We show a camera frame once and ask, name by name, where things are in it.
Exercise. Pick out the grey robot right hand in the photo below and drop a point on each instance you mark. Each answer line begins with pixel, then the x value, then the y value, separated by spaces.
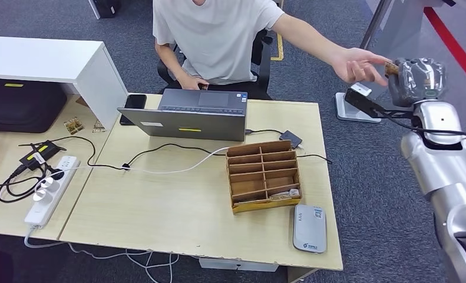
pixel 418 80

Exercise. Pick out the person's left hand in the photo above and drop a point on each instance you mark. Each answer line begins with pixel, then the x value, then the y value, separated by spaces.
pixel 353 64

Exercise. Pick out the person's right hand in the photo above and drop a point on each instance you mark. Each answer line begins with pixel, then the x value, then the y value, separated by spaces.
pixel 191 83

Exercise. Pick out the ID card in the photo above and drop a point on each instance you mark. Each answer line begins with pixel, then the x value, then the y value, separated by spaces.
pixel 391 69

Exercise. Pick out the person's right forearm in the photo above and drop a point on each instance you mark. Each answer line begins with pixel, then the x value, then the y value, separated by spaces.
pixel 169 62

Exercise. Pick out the person's left forearm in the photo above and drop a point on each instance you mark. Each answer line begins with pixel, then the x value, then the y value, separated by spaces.
pixel 314 43

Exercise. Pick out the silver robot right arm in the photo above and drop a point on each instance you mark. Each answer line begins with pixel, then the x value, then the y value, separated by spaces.
pixel 443 168

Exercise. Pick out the person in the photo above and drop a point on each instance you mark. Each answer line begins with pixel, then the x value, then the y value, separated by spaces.
pixel 217 39

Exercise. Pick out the small patterned triangular card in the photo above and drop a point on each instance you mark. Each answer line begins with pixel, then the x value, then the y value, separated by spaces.
pixel 99 127

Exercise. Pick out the patterned square card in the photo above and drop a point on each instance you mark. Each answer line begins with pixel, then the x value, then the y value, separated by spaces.
pixel 73 125

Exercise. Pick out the room key card pile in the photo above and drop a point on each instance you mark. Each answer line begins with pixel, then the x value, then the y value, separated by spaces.
pixel 286 194

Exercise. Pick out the grey laptop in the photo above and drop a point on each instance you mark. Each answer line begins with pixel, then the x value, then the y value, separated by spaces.
pixel 186 124

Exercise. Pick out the grey kiosk stand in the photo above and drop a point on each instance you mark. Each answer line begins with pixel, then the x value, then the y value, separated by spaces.
pixel 400 27

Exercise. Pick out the black smartphone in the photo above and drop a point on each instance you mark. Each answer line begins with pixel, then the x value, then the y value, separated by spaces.
pixel 136 101

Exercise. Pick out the small dark grey hub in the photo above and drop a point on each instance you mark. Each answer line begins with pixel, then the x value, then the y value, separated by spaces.
pixel 290 138

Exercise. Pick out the wooden divided organizer box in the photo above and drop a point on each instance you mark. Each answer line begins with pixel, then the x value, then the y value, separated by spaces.
pixel 256 172

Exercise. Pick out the white desk shelf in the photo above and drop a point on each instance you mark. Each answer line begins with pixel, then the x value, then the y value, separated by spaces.
pixel 41 58

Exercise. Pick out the black plug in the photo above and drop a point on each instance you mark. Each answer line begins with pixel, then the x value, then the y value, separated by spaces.
pixel 56 173

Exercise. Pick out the black adapter yellow label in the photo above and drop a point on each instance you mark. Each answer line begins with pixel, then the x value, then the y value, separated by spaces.
pixel 40 153

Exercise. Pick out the black bag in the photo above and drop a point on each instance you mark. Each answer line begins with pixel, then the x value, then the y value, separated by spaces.
pixel 22 106

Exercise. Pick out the white round plug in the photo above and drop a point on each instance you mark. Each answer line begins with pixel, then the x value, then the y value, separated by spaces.
pixel 41 195
pixel 50 184

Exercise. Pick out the white box under desk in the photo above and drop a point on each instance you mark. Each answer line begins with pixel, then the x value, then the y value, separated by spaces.
pixel 236 265

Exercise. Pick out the white power strip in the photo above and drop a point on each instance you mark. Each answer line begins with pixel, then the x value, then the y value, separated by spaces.
pixel 46 202

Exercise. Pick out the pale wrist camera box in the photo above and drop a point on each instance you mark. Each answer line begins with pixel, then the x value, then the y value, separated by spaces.
pixel 360 89

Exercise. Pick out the chrome stanchion post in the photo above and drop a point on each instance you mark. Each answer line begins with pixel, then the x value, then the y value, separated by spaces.
pixel 375 23

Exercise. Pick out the black cabinet white frame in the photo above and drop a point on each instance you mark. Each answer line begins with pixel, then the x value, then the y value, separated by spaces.
pixel 106 8

